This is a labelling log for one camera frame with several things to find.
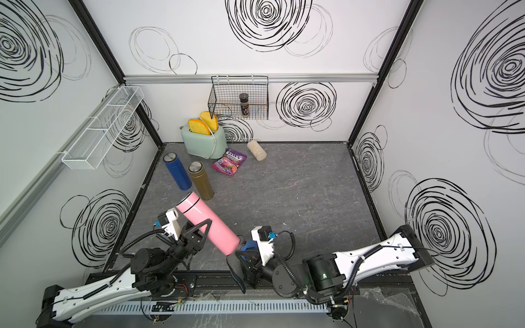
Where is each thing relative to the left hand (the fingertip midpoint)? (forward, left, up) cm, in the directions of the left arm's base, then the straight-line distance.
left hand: (209, 220), depth 59 cm
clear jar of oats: (+52, -11, -24) cm, 58 cm away
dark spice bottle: (+49, -6, +5) cm, 50 cm away
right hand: (-9, -9, -4) cm, 13 cm away
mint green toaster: (+49, +15, -20) cm, 55 cm away
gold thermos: (+25, +12, -8) cm, 29 cm away
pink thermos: (-3, -3, -4) cm, 6 cm away
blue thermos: (+30, +24, -16) cm, 42 cm away
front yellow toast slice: (+53, +19, -10) cm, 57 cm away
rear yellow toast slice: (+57, +13, -11) cm, 60 cm away
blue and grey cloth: (-6, -12, -3) cm, 14 cm away
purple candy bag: (+45, +3, -26) cm, 52 cm away
